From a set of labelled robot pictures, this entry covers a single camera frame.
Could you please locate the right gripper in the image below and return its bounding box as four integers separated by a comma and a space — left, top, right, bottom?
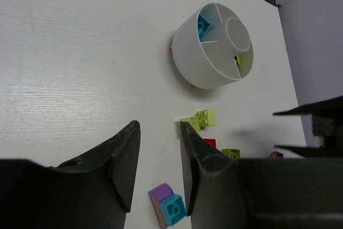
273, 96, 342, 158

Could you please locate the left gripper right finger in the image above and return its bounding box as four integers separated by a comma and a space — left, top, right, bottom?
180, 138, 342, 228

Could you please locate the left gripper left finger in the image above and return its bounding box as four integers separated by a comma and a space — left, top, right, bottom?
1, 121, 140, 228

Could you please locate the green small lego brick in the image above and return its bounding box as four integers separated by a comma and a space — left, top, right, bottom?
222, 148, 240, 159

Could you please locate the lime lego plate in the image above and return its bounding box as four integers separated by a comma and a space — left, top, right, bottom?
176, 116, 202, 139

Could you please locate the pale green lego brick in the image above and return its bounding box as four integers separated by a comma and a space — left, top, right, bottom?
196, 109, 217, 128

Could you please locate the lime lego brick small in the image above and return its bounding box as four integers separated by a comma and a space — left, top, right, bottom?
234, 55, 241, 67

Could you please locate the white round divided container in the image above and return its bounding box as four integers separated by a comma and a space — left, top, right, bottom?
170, 3, 253, 90

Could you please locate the teal small lego brick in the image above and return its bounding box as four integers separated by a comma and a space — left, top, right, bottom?
159, 194, 187, 226

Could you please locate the red flat lego brick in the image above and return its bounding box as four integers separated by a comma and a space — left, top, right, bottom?
203, 138, 217, 148

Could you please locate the purple curved lego brick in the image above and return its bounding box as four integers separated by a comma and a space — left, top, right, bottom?
148, 183, 174, 229

